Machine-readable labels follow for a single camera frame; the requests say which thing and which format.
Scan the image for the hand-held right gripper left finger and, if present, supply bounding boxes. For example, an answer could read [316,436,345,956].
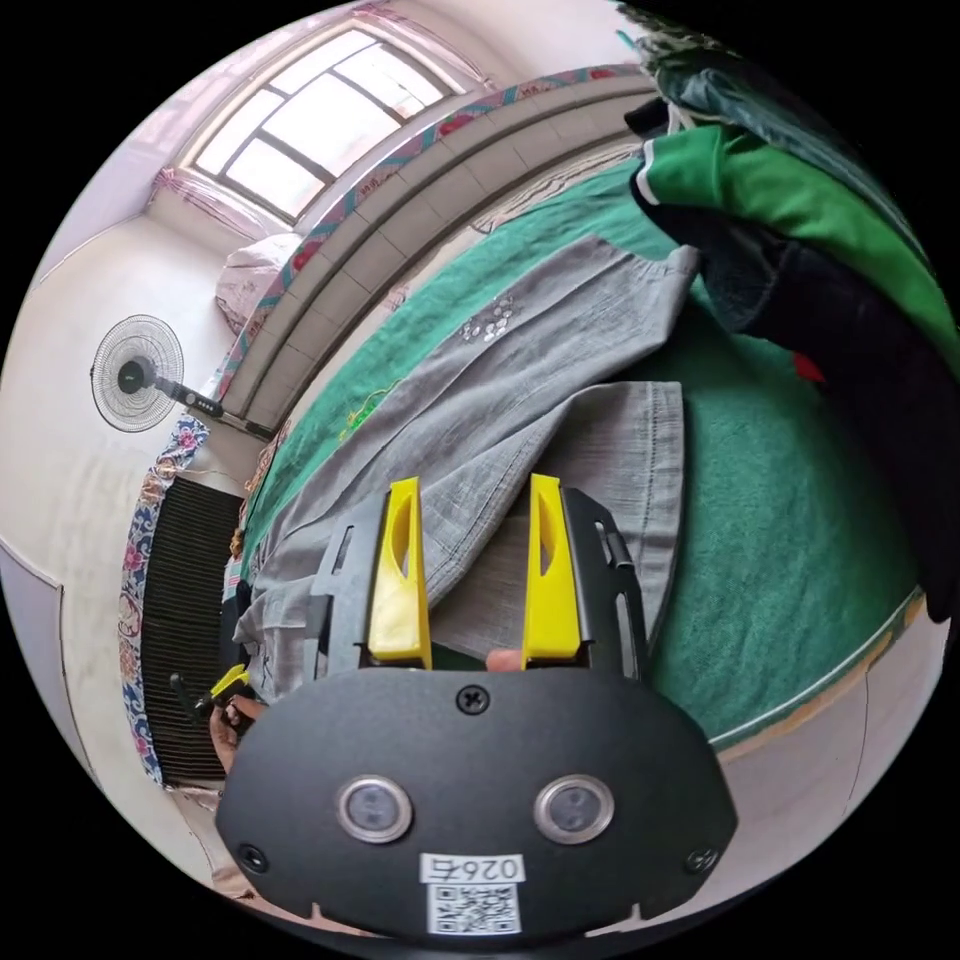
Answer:
[366,476,434,667]

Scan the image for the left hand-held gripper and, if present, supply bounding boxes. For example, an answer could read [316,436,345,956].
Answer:
[169,663,253,725]

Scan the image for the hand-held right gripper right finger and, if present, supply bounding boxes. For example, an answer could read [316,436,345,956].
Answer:
[521,473,584,668]

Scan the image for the gray pants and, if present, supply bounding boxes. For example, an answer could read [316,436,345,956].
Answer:
[232,243,703,703]

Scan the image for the person's left hand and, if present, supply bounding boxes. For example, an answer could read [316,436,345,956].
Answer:
[208,695,268,778]

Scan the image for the black ribbed radiator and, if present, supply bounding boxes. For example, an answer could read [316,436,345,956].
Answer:
[139,475,249,790]

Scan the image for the floral patterned cloth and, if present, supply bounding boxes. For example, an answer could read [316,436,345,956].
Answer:
[116,413,213,787]

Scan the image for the bed with green cover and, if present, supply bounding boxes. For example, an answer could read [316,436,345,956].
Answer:
[238,149,931,759]

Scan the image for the black standing fan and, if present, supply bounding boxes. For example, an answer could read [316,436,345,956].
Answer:
[89,314,276,444]

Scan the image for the pink rolled blanket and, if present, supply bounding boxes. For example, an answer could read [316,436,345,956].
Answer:
[215,231,306,340]

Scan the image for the pile of clothes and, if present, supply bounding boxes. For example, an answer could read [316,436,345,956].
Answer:
[620,0,960,625]

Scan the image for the window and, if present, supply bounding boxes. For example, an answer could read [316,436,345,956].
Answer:
[173,20,468,226]

